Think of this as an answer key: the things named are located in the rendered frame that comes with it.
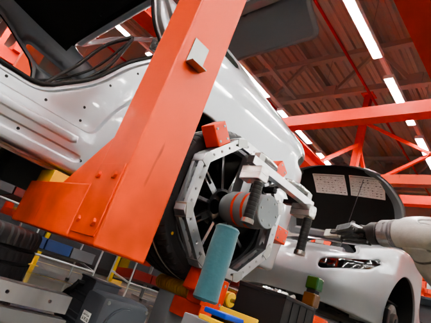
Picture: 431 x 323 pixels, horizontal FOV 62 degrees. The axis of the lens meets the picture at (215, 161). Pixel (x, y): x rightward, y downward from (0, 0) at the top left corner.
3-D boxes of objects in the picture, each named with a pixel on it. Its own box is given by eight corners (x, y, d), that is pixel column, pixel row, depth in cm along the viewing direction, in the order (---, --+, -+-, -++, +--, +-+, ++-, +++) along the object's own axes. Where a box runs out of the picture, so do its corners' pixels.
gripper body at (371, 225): (390, 231, 125) (367, 231, 133) (377, 216, 122) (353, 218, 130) (385, 249, 122) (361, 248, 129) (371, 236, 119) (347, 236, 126)
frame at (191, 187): (248, 289, 158) (280, 177, 176) (260, 293, 153) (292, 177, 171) (155, 251, 125) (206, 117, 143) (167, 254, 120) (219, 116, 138)
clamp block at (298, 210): (295, 218, 150) (298, 206, 152) (314, 220, 144) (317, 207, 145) (288, 213, 147) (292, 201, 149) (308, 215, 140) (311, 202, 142)
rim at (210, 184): (157, 278, 155) (235, 234, 189) (192, 291, 139) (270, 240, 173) (131, 165, 148) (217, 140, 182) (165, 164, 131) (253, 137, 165)
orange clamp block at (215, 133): (217, 143, 148) (212, 122, 146) (231, 142, 142) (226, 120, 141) (205, 148, 143) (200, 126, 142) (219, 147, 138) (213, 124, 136)
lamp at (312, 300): (306, 306, 113) (310, 293, 115) (318, 309, 110) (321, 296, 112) (300, 303, 111) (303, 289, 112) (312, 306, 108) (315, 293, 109)
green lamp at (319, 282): (310, 289, 115) (313, 277, 116) (321, 293, 112) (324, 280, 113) (304, 286, 113) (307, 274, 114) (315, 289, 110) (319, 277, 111)
